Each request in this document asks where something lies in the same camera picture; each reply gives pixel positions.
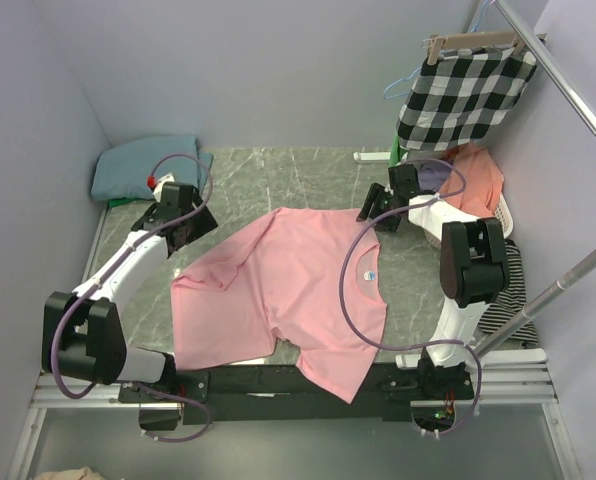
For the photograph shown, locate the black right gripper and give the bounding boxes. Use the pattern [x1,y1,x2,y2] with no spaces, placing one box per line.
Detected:
[356,183,402,235]

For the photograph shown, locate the black white striped garment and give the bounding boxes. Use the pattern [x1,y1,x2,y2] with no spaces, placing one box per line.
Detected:
[478,239,527,335]

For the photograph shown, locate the green hanging garment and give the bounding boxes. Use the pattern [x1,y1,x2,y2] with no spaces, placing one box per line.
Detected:
[388,133,406,167]

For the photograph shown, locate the aluminium frame rail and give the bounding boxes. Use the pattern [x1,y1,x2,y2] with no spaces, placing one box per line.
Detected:
[5,349,559,480]

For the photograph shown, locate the orange shirt in basket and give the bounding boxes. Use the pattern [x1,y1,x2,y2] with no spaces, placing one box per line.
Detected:
[443,143,504,218]

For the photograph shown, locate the purple garment in basket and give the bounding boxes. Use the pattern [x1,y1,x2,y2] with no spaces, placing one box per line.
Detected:
[418,160,452,192]

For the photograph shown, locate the blue wire hanger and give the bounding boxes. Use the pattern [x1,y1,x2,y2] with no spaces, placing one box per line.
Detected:
[382,68,421,100]

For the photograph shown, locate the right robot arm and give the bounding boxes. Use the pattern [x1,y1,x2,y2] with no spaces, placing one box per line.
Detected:
[357,163,510,399]

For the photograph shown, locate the black mounting base bar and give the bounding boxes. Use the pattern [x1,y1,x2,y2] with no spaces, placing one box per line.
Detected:
[117,361,484,432]

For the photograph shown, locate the metal clothes rack pole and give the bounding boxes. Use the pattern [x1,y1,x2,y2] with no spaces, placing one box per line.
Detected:
[475,1,596,359]

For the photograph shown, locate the white rack foot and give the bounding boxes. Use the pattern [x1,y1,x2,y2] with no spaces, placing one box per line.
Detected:
[353,152,390,163]

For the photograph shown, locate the beige cloth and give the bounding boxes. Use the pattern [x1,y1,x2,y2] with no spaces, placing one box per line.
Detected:
[34,467,104,480]

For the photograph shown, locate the folded teal t-shirt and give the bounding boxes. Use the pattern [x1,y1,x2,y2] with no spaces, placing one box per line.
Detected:
[91,135,213,202]

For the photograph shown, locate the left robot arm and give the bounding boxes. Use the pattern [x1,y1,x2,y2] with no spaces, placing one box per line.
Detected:
[41,182,218,402]

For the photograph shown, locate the pink t-shirt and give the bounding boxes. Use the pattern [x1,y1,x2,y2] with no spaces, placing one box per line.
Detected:
[171,208,387,403]

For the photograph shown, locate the white laundry basket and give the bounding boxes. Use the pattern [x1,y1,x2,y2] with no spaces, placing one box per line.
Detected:
[409,195,513,249]

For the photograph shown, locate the black white checkered cloth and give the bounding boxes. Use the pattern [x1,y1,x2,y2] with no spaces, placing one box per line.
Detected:
[396,47,537,151]

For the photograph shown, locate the wooden clothes hanger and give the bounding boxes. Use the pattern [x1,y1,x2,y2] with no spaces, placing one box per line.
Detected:
[424,30,526,66]

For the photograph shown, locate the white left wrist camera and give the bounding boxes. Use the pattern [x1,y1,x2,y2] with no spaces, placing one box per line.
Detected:
[147,173,175,190]

